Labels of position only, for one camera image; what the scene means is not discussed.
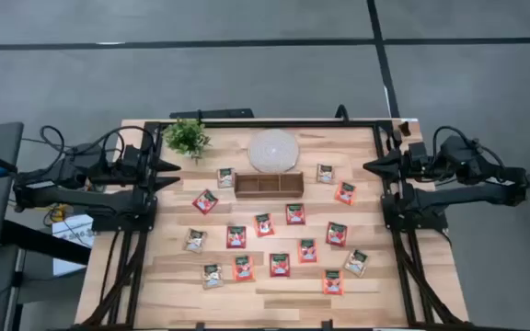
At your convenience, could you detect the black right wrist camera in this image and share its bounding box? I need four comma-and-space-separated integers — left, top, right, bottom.
409, 141, 430, 162

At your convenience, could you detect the yellow cable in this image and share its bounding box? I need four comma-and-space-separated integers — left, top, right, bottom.
42, 203, 72, 227

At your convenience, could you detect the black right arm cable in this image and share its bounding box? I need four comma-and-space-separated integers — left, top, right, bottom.
432, 125, 508, 169

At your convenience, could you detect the white cardboard box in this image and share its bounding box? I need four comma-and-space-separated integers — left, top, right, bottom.
52, 213, 96, 278

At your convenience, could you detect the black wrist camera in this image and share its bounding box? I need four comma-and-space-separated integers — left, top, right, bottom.
409, 141, 430, 162
121, 144, 143, 163

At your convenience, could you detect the red tea bag packet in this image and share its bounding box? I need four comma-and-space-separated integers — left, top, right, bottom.
325, 222, 349, 248
285, 203, 306, 226
269, 253, 291, 279
225, 225, 248, 250
191, 188, 220, 216

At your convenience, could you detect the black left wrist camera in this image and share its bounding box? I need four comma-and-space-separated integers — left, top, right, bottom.
121, 144, 143, 163

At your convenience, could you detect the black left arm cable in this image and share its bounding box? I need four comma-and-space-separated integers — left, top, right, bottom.
20, 124, 156, 161

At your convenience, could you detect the black desk beam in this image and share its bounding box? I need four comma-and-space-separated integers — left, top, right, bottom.
0, 219, 92, 267

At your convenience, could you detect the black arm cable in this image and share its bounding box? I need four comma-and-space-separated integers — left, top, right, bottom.
432, 125, 508, 169
20, 124, 156, 161

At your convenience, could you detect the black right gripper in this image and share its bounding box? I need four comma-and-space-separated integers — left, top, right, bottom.
363, 147, 412, 183

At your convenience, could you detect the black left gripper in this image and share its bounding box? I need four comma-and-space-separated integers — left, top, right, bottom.
138, 153, 182, 195

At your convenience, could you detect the orange tea bag packet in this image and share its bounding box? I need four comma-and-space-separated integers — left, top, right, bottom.
322, 269, 344, 296
253, 212, 276, 238
297, 238, 318, 264
232, 255, 256, 283
334, 180, 357, 206

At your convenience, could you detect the wooden three-compartment organiser box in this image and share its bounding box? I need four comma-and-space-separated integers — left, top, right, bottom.
234, 172, 305, 200

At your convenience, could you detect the green potted plant white pot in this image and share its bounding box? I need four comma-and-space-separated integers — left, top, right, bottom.
162, 118, 212, 162

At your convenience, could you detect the black flat bar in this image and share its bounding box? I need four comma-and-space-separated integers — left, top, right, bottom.
168, 108, 256, 120

